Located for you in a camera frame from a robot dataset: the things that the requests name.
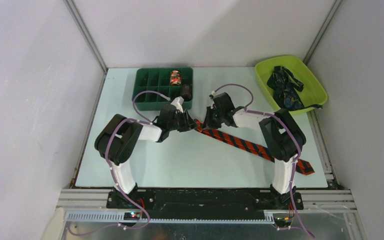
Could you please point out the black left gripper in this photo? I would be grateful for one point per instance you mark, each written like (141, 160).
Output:
(189, 123)

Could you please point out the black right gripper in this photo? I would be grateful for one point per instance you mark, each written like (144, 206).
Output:
(208, 123)

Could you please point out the orange navy striped tie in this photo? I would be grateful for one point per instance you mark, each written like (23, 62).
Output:
(302, 167)

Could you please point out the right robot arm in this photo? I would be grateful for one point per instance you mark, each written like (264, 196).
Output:
(283, 137)

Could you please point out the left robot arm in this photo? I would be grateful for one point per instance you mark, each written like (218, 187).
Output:
(118, 139)

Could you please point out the brown patterned rolled tie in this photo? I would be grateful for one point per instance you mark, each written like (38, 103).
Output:
(186, 92)

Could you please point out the green compartment organizer tray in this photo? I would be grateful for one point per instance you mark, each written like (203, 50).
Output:
(150, 81)

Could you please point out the navy floral gold tie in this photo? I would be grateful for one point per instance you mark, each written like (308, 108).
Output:
(285, 90)

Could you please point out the lime green plastic bin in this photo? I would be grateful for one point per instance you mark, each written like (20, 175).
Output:
(313, 92)

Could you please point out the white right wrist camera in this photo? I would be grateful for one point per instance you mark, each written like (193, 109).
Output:
(213, 98)

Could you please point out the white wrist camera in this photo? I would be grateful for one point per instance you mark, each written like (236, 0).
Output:
(177, 103)
(213, 98)

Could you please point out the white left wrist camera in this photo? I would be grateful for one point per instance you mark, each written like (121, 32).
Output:
(177, 103)

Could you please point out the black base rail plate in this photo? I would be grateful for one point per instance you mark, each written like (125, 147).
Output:
(205, 203)

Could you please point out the left corner aluminium post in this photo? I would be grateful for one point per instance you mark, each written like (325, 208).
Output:
(89, 40)

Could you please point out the corner aluminium post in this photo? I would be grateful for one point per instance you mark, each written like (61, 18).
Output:
(322, 30)
(89, 40)

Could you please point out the right corner aluminium post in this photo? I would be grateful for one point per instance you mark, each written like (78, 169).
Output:
(322, 30)

